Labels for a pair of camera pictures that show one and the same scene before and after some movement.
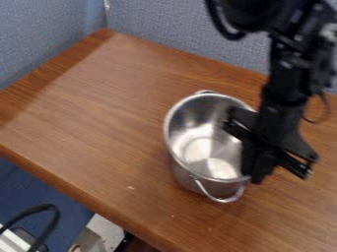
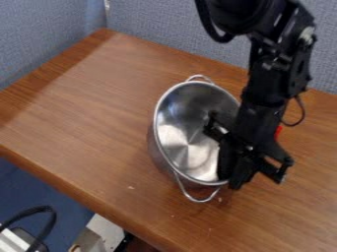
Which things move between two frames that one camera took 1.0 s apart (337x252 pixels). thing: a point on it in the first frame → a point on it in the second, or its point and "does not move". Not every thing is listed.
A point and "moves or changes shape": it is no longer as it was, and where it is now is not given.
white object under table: (102, 236) does not move
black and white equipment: (16, 239) does not move
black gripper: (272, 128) → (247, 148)
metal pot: (206, 149) moves or changes shape
